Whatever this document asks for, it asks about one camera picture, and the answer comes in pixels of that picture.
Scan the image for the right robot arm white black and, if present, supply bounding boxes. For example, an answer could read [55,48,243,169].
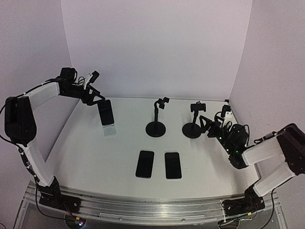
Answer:
[199,116,305,197]

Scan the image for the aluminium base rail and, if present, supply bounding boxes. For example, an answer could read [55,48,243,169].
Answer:
[13,182,287,229]

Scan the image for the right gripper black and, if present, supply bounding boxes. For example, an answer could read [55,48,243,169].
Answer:
[200,115,235,154]

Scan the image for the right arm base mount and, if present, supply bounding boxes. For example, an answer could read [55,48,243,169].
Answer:
[221,185,265,216]

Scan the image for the black phone stand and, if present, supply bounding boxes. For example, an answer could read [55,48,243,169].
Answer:
[182,101,206,139]
[145,97,170,138]

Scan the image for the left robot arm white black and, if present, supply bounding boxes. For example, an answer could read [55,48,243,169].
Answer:
[1,67,105,187]

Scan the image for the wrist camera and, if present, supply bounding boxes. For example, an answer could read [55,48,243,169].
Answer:
[83,71,100,89]
[221,105,233,125]

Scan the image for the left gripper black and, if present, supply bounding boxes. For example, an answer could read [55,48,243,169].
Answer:
[61,83,105,104]

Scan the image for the black phone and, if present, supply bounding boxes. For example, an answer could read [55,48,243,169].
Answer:
[135,150,154,179]
[164,152,182,179]
[98,100,114,126]

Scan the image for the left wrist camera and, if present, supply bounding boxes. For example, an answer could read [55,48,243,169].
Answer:
[83,71,100,89]

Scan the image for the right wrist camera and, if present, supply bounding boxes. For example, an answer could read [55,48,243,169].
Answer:
[221,105,233,125]

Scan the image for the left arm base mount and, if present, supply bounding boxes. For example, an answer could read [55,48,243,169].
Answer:
[38,177,81,213]

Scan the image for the clear acrylic phone stand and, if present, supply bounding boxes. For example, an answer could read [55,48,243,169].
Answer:
[102,124,116,137]

